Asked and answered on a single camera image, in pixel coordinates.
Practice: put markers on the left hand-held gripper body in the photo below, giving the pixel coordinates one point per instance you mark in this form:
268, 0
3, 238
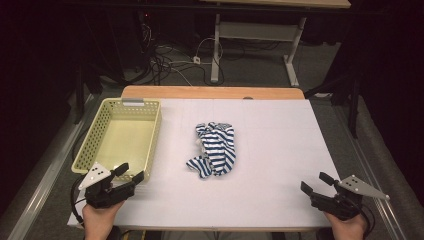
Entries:
103, 196

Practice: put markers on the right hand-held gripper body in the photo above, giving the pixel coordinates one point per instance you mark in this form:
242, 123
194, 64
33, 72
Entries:
340, 206

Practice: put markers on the yellow perforated plastic basket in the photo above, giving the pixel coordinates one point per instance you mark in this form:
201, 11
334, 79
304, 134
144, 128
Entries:
146, 108

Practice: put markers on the blue white striped baby romper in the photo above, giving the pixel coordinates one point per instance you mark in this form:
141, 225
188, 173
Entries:
216, 146

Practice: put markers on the person's right hand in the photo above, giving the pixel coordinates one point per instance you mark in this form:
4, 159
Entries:
348, 230

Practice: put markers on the person's left hand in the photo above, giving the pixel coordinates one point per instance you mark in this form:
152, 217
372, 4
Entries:
100, 223

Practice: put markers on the black chair armrest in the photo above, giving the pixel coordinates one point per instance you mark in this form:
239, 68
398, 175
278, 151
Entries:
116, 234

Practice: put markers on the white table mat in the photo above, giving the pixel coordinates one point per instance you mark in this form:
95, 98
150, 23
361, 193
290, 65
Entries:
283, 150

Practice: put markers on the black stand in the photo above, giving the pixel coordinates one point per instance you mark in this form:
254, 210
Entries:
80, 96
353, 106

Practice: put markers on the dark table grommet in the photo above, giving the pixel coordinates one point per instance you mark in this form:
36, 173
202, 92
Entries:
248, 98

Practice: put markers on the white power plug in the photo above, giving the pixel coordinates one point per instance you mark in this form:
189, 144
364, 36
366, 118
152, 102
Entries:
196, 60

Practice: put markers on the wooden desk with white legs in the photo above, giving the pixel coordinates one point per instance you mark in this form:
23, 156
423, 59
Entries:
256, 31

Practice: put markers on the metal floor rail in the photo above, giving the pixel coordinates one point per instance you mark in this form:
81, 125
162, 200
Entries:
50, 176
360, 150

